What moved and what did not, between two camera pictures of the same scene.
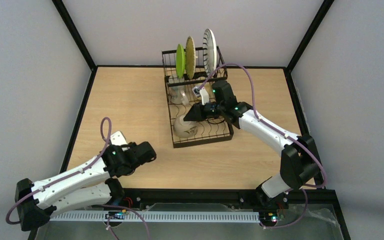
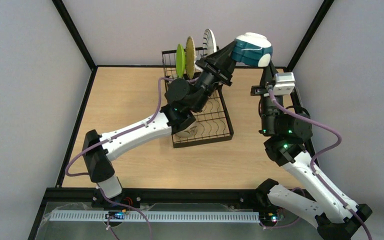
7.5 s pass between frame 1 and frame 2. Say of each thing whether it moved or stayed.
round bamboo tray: stayed
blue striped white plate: stayed
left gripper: moved
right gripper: moved
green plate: stayed
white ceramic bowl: stayed
